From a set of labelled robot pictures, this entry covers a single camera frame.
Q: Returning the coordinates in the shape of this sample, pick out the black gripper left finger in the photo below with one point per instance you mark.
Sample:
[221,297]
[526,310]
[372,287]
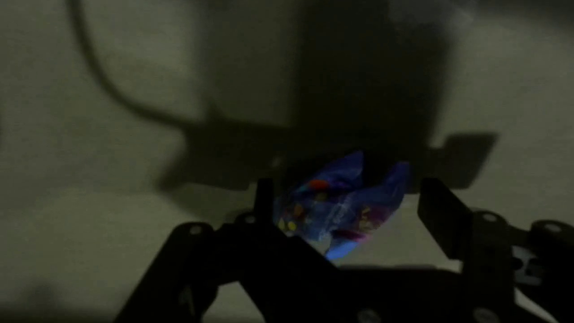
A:
[239,256]

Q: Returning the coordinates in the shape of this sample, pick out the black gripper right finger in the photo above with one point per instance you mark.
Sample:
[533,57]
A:
[485,251]

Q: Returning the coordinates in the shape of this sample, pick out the small blue snack pack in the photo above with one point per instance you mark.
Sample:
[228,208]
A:
[341,206]

